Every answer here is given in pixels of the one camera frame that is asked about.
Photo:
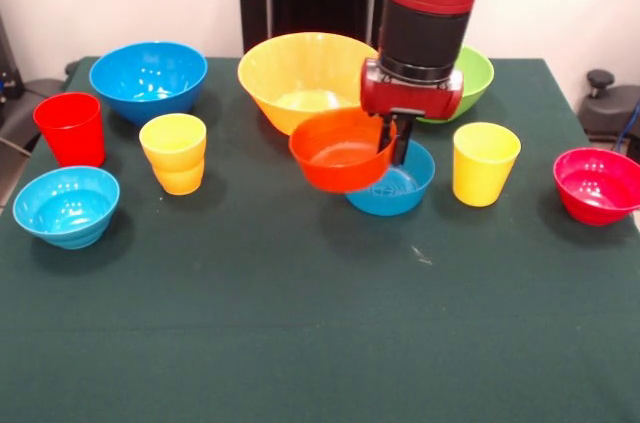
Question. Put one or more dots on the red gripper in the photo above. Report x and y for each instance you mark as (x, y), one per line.
(415, 98)

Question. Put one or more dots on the small orange-red bowl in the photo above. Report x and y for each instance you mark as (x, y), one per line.
(340, 175)

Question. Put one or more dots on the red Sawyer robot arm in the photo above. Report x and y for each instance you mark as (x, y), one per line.
(425, 28)

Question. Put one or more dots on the yellow cup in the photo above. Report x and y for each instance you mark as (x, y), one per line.
(485, 173)
(172, 143)

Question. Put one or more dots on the large green bowl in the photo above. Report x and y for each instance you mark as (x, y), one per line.
(477, 78)

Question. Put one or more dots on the large orange-yellow bowl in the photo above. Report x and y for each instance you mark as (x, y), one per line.
(300, 73)

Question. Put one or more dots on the dark green tablecloth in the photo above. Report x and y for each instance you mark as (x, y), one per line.
(320, 333)

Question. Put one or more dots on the small magenta bowl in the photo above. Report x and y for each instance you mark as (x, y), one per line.
(595, 203)

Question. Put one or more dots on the orange-yellow cup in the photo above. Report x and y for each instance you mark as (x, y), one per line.
(177, 183)

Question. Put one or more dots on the large blue bowl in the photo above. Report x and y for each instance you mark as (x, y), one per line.
(145, 93)

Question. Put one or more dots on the red cup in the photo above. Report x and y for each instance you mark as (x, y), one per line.
(70, 138)

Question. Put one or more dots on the small light blue bowl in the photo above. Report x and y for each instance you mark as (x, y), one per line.
(65, 223)

